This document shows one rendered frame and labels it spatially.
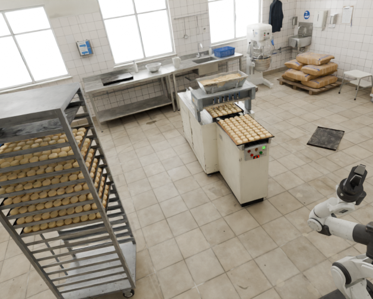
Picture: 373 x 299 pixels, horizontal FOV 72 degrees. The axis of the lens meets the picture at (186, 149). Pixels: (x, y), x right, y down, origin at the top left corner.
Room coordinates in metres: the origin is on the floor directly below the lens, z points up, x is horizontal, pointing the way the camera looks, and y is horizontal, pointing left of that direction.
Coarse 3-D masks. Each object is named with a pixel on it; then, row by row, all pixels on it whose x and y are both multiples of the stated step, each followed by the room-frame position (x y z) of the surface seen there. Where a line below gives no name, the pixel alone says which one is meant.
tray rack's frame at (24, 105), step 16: (0, 96) 1.70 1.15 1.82; (16, 96) 1.64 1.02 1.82; (32, 96) 1.58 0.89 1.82; (48, 96) 1.53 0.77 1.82; (64, 96) 1.48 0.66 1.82; (0, 112) 1.37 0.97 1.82; (16, 112) 1.33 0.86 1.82; (32, 112) 1.29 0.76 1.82; (48, 112) 1.29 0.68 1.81; (16, 240) 1.24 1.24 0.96; (32, 256) 1.26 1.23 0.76; (80, 256) 1.68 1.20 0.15; (112, 256) 1.63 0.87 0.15; (128, 256) 1.60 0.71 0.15; (64, 272) 1.47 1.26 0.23; (96, 272) 1.48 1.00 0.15; (112, 272) 1.46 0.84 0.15; (64, 288) 1.37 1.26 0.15; (96, 288) 1.32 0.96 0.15; (112, 288) 1.30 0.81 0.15; (128, 288) 1.29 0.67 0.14
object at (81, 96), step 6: (78, 96) 1.74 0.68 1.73; (84, 108) 1.74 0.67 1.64; (90, 114) 1.76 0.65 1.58; (90, 120) 1.74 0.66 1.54; (96, 132) 1.75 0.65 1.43; (96, 144) 1.74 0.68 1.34; (102, 150) 1.74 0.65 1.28; (108, 168) 1.74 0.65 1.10; (114, 186) 1.74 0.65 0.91; (120, 210) 1.74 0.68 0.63; (126, 216) 1.76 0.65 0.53; (126, 222) 1.74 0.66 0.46; (132, 234) 1.74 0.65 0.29
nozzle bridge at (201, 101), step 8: (200, 88) 3.11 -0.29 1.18; (232, 88) 2.94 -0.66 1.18; (240, 88) 2.90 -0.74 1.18; (248, 88) 2.88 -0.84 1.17; (192, 96) 3.01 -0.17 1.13; (200, 96) 2.84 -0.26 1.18; (208, 96) 2.80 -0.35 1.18; (216, 96) 2.81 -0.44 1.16; (224, 96) 2.91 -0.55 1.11; (240, 96) 2.95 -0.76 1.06; (248, 96) 2.95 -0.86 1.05; (200, 104) 2.77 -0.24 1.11; (208, 104) 2.88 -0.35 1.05; (216, 104) 2.84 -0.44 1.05; (224, 104) 2.86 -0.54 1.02; (248, 104) 2.99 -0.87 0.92; (200, 120) 2.88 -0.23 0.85
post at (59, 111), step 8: (56, 112) 1.29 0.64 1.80; (64, 120) 1.29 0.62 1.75; (64, 128) 1.29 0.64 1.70; (72, 136) 1.30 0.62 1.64; (72, 144) 1.29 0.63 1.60; (80, 152) 1.31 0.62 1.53; (80, 160) 1.29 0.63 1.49; (88, 176) 1.29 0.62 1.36; (88, 184) 1.29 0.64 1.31; (96, 192) 1.30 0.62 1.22; (96, 200) 1.29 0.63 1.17; (104, 216) 1.29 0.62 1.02; (104, 224) 1.29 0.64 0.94; (112, 232) 1.29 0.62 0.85; (112, 240) 1.29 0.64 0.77; (120, 256) 1.29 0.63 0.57; (128, 272) 1.29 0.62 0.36
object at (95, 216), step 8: (104, 192) 1.60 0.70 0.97; (104, 200) 1.53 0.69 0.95; (80, 216) 1.40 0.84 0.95; (88, 216) 1.36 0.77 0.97; (96, 216) 1.37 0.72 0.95; (40, 224) 1.37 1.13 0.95; (48, 224) 1.34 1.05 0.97; (56, 224) 1.33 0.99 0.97; (64, 224) 1.34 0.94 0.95; (24, 232) 1.32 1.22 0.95
